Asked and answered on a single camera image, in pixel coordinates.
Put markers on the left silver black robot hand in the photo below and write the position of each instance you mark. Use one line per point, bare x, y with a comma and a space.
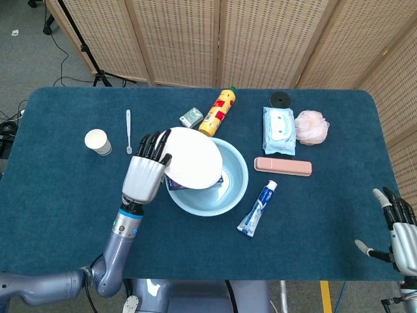
143, 179

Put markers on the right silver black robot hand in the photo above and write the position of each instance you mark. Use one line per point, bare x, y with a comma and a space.
405, 247

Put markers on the purple toothpaste box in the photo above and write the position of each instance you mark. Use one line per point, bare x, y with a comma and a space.
172, 184

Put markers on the white paper plate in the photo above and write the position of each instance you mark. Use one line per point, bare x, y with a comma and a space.
192, 159

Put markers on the white paper cup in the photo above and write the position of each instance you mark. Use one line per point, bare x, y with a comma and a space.
96, 140

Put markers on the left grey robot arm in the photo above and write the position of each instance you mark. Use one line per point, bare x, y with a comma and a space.
117, 251

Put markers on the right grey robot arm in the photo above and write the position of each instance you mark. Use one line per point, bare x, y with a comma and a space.
408, 296

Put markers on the light blue plastic basin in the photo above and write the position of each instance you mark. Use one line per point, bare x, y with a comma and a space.
228, 195

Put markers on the blue white toothpaste tube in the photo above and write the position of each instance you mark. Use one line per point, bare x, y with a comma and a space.
257, 208

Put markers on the small green soap box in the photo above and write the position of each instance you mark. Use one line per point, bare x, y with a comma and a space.
191, 116

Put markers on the dark blue table mat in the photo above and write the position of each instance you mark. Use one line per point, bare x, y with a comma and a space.
195, 247

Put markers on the yellow bottle with red label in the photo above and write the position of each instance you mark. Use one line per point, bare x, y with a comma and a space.
216, 112

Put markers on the grey robot torso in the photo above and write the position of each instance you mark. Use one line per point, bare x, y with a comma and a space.
195, 296

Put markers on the pink toothbrush case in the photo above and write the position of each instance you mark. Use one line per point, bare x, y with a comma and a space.
282, 166

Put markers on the black tripod stand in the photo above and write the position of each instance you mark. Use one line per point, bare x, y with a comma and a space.
85, 50

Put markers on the black equipment on floor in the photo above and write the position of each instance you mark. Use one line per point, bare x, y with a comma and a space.
6, 137

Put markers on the light blue wet wipes pack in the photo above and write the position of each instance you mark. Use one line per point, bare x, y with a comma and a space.
279, 130

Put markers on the woven wicker folding screen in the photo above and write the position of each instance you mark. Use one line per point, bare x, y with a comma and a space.
182, 39

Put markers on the pink mesh bath pouf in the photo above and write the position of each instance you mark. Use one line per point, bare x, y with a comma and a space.
312, 128

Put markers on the black round disc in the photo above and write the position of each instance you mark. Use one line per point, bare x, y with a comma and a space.
280, 99

